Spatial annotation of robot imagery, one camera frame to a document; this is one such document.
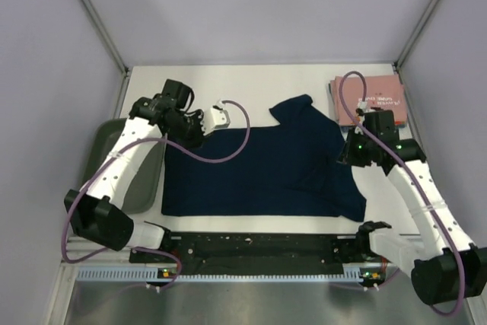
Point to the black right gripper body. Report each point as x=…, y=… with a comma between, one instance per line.
x=357, y=150

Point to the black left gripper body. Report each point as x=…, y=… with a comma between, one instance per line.
x=188, y=131

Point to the navy blue t-shirt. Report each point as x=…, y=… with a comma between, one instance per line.
x=288, y=169

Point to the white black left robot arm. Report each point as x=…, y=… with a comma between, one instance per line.
x=95, y=210

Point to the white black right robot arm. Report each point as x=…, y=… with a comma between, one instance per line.
x=448, y=266

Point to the dark green plastic bin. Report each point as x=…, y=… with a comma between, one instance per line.
x=142, y=191

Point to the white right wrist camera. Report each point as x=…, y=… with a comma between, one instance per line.
x=361, y=106

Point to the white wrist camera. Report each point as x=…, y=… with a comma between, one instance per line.
x=361, y=106
x=215, y=118

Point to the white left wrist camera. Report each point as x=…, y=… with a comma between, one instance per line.
x=215, y=118

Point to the light blue slotted cable duct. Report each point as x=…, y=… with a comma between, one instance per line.
x=152, y=274

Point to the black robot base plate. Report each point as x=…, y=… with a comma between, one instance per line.
x=245, y=254

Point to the aluminium front frame rail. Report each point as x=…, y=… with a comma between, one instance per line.
x=80, y=251

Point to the left aluminium frame post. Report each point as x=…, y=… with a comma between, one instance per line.
x=104, y=36

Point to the aluminium frame post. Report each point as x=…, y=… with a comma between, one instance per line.
x=104, y=36
x=416, y=34

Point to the right aluminium frame post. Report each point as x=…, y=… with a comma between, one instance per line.
x=416, y=34

